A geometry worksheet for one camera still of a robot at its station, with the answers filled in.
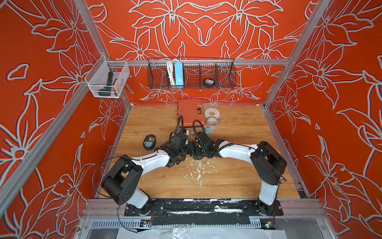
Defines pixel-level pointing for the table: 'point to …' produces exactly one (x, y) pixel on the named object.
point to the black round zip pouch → (149, 142)
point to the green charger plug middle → (207, 131)
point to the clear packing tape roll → (212, 123)
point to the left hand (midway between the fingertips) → (196, 145)
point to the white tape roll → (211, 112)
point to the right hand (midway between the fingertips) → (192, 153)
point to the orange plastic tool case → (191, 110)
